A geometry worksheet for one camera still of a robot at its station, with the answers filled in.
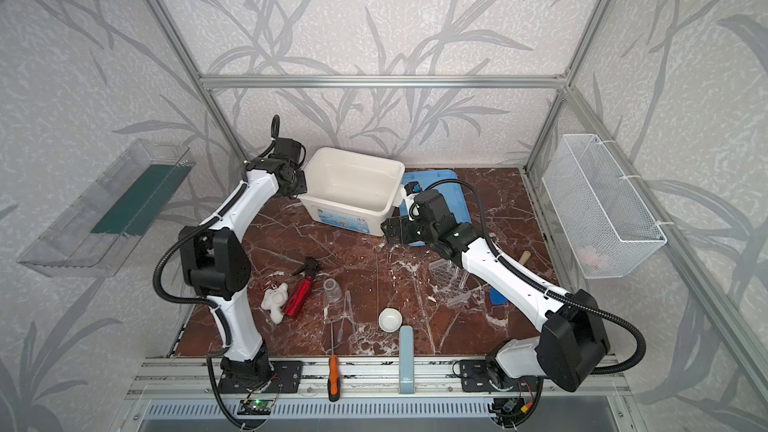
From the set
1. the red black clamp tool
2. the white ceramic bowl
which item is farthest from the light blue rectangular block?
the red black clamp tool

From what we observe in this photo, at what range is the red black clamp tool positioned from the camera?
2.76ft

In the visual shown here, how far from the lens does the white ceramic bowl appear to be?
821 mm

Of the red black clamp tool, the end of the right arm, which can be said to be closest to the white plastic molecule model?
the red black clamp tool

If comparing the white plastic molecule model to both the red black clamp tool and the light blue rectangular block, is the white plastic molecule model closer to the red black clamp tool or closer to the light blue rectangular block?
the red black clamp tool

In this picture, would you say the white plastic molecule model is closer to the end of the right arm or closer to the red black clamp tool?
the red black clamp tool

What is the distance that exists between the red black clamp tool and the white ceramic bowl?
0.23 metres

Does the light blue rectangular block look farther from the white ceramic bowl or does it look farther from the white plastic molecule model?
the white plastic molecule model

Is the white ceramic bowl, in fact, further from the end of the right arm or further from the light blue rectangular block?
the end of the right arm

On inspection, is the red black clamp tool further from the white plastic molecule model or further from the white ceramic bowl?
the white ceramic bowl
